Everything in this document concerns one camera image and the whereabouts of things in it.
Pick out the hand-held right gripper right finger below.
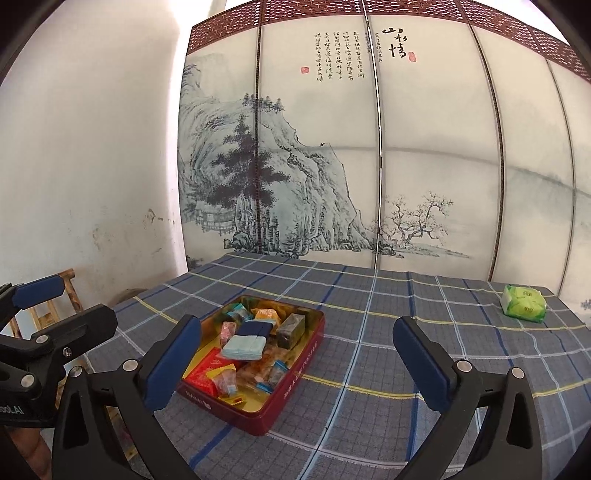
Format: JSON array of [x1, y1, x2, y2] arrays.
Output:
[[392, 316, 543, 480]]

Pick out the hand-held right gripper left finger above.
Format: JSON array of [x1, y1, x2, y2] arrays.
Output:
[[52, 314, 204, 480]]

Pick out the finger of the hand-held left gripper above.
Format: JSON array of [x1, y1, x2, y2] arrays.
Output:
[[0, 274, 66, 320], [0, 304, 119, 366]]

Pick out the red snack packet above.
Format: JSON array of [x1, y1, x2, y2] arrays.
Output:
[[184, 348, 241, 398]]

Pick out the clear candy with yellow ends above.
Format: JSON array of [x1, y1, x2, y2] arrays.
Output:
[[208, 367, 239, 398]]

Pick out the navy and pale blue packet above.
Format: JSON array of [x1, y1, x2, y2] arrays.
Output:
[[221, 320, 274, 361]]

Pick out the clear packet of orange crackers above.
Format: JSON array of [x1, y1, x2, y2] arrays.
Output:
[[233, 360, 273, 393]]

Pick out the clear candy with blue ends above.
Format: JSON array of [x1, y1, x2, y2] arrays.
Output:
[[265, 360, 291, 388]]

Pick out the red metal tin box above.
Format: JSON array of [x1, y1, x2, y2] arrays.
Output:
[[175, 294, 325, 437]]

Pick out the dark clear-wrapped snack packet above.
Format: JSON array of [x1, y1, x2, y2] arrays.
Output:
[[276, 314, 307, 350]]

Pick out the person's left hand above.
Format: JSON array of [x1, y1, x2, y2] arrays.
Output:
[[0, 425, 54, 480]]

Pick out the bamboo chair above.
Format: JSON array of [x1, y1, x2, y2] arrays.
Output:
[[7, 269, 86, 342]]

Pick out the blue plaid tablecloth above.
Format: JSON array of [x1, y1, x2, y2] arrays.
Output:
[[85, 251, 591, 480]]

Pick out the green tissue pack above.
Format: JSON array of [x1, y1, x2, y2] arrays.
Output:
[[500, 284, 548, 324]]

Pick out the ink landscape folding screen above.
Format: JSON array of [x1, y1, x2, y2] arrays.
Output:
[[178, 0, 591, 324]]

